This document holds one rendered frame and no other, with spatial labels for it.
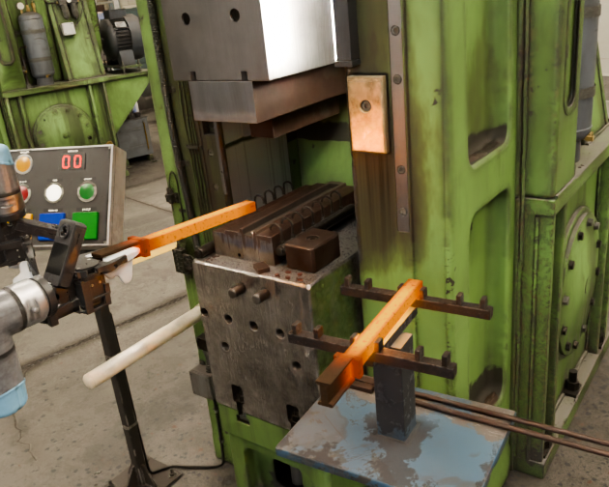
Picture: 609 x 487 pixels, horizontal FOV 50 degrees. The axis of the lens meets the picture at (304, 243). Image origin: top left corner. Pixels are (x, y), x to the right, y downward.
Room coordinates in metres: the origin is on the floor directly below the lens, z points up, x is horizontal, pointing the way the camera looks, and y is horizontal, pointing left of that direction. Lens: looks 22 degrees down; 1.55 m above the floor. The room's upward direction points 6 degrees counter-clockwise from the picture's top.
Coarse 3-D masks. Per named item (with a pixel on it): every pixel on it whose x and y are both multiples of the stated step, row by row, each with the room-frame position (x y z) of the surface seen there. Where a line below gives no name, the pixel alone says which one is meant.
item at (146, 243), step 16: (224, 208) 1.36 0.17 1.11; (240, 208) 1.36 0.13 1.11; (192, 224) 1.24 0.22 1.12; (208, 224) 1.28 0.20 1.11; (128, 240) 1.15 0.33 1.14; (144, 240) 1.13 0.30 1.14; (160, 240) 1.17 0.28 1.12; (176, 240) 1.20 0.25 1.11; (96, 256) 1.07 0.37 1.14; (144, 256) 1.13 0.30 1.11
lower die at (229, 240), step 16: (304, 192) 1.80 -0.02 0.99; (352, 192) 1.76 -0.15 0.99; (272, 208) 1.69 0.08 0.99; (320, 208) 1.64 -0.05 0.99; (336, 208) 1.70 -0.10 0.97; (240, 224) 1.59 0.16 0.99; (288, 224) 1.54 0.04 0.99; (304, 224) 1.58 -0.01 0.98; (336, 224) 1.69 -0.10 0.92; (224, 240) 1.56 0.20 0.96; (240, 240) 1.53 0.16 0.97; (256, 240) 1.50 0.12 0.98; (272, 240) 1.47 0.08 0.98; (256, 256) 1.50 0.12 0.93; (272, 256) 1.47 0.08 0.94
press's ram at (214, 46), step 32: (160, 0) 1.62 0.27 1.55; (192, 0) 1.55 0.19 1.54; (224, 0) 1.50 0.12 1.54; (256, 0) 1.44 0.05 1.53; (288, 0) 1.51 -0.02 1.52; (320, 0) 1.61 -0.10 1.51; (192, 32) 1.56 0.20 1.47; (224, 32) 1.50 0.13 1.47; (256, 32) 1.45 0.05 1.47; (288, 32) 1.50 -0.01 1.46; (320, 32) 1.60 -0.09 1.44; (192, 64) 1.57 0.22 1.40; (224, 64) 1.51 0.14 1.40; (256, 64) 1.45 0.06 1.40; (288, 64) 1.49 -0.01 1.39; (320, 64) 1.59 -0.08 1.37
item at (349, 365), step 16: (400, 288) 1.14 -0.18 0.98; (416, 288) 1.14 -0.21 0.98; (400, 304) 1.08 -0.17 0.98; (384, 320) 1.02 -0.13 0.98; (368, 336) 0.97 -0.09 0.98; (384, 336) 1.00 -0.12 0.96; (336, 352) 0.92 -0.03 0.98; (352, 352) 0.93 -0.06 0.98; (368, 352) 0.94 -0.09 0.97; (336, 368) 0.87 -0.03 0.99; (352, 368) 0.90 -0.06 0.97; (320, 384) 0.84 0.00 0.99; (336, 384) 0.86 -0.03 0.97; (320, 400) 0.84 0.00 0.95; (336, 400) 0.84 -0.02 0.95
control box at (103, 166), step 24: (48, 168) 1.76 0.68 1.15; (72, 168) 1.74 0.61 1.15; (96, 168) 1.73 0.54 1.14; (120, 168) 1.76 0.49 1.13; (72, 192) 1.71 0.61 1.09; (96, 192) 1.69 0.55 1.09; (120, 192) 1.74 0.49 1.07; (120, 216) 1.71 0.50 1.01; (96, 240) 1.63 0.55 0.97; (120, 240) 1.68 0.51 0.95
